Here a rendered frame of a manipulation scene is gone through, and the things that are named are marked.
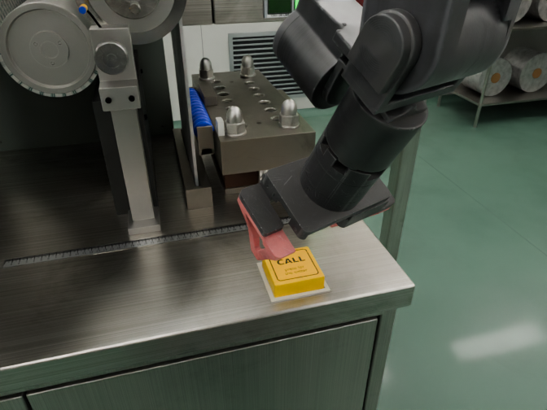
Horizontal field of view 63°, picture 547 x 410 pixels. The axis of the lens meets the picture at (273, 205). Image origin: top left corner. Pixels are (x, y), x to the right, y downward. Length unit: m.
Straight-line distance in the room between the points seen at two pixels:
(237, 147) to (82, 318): 0.33
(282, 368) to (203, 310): 0.18
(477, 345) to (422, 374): 0.27
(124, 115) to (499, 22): 0.51
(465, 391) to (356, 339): 1.04
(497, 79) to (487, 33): 3.71
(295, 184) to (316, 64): 0.10
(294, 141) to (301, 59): 0.41
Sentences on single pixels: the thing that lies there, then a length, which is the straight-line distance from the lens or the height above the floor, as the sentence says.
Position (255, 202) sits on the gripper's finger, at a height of 1.12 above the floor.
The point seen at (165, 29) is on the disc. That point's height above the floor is 1.19.
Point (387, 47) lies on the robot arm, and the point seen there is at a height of 1.26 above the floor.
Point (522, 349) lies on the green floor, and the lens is 1.95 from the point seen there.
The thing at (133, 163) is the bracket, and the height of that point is 1.01.
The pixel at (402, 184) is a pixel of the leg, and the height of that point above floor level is 0.57.
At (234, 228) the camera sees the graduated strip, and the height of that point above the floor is 0.90.
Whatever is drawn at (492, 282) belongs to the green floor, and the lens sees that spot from 2.20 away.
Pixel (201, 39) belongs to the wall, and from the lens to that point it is 3.43.
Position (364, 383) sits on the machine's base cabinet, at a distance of 0.82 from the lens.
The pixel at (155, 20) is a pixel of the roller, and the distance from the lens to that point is 0.68.
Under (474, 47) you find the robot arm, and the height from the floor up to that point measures 1.26.
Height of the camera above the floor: 1.31
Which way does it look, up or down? 32 degrees down
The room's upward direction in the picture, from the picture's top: straight up
